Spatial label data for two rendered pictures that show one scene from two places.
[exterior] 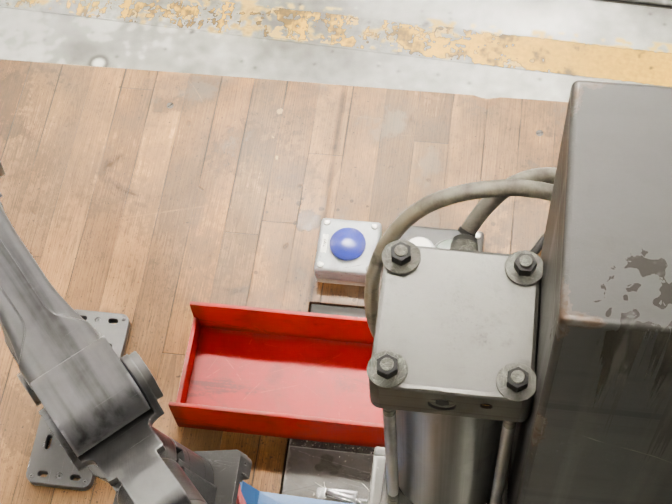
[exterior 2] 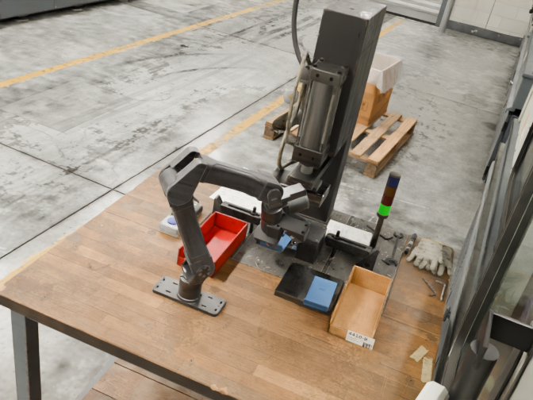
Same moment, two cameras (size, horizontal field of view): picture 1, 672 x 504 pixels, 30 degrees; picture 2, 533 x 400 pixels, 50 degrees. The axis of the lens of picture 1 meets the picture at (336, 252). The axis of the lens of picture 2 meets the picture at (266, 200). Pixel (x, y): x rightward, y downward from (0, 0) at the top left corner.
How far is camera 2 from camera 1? 156 cm
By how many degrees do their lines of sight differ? 63
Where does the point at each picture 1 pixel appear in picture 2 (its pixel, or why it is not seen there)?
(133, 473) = (289, 191)
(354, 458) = (242, 248)
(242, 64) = not seen: outside the picture
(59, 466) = (215, 305)
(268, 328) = not seen: hidden behind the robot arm
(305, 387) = (214, 248)
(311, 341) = not seen: hidden behind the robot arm
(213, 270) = (156, 255)
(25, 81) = (25, 278)
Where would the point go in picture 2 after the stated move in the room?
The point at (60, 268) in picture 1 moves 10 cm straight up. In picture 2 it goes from (128, 290) to (130, 260)
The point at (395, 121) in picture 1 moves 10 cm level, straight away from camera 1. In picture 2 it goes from (127, 206) to (99, 198)
